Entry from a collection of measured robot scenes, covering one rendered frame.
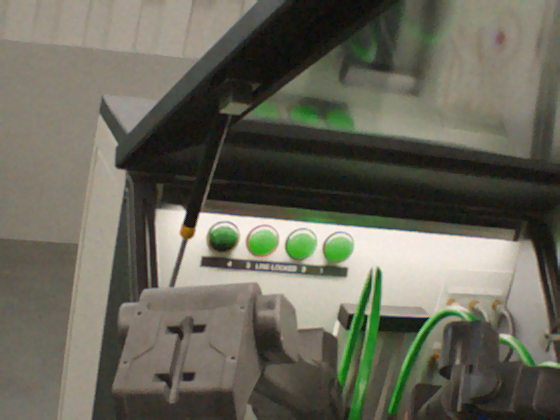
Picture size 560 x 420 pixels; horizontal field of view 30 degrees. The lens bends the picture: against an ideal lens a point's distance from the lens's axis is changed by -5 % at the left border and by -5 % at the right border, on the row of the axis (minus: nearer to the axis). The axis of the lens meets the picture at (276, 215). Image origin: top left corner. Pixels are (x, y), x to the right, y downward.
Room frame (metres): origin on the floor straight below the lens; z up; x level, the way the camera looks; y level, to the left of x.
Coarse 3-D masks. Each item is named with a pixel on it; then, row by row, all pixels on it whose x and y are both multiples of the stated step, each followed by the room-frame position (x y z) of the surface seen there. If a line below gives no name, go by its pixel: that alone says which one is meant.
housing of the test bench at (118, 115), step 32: (128, 128) 1.54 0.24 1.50; (96, 160) 1.69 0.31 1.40; (96, 192) 1.66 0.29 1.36; (96, 224) 1.62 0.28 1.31; (96, 256) 1.59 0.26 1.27; (96, 288) 1.56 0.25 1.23; (96, 320) 1.53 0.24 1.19; (96, 352) 1.49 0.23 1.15; (64, 384) 1.71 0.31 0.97; (64, 416) 1.68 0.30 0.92
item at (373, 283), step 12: (372, 276) 1.32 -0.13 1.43; (372, 288) 1.28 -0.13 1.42; (360, 300) 1.45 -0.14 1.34; (372, 300) 1.25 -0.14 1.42; (360, 312) 1.46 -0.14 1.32; (372, 312) 1.23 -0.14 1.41; (360, 324) 1.47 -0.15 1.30; (372, 324) 1.21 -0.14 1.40; (372, 336) 1.20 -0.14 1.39; (348, 348) 1.48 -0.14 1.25; (372, 348) 1.19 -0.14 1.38; (348, 360) 1.49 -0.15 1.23; (360, 360) 1.18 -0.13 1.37; (372, 360) 1.18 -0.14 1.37; (360, 372) 1.16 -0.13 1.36; (360, 384) 1.15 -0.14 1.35; (360, 396) 1.14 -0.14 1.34; (360, 408) 1.13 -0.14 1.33
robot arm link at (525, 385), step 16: (496, 368) 1.09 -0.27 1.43; (512, 368) 1.08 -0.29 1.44; (528, 368) 1.07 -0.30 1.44; (544, 368) 1.05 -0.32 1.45; (512, 384) 1.06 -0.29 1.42; (528, 384) 1.05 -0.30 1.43; (544, 384) 1.04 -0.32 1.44; (496, 400) 1.06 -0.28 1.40; (512, 400) 1.05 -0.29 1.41; (528, 400) 1.04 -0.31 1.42; (544, 400) 1.03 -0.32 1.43; (496, 416) 1.08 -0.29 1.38; (512, 416) 1.07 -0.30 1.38; (528, 416) 1.04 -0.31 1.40; (544, 416) 1.02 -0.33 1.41
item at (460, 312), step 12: (444, 312) 1.41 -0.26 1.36; (456, 312) 1.39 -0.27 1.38; (468, 312) 1.37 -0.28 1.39; (432, 324) 1.44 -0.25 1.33; (420, 336) 1.46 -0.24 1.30; (420, 348) 1.47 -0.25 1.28; (408, 360) 1.47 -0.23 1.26; (408, 372) 1.48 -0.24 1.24; (396, 396) 1.48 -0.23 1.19; (396, 408) 1.48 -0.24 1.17
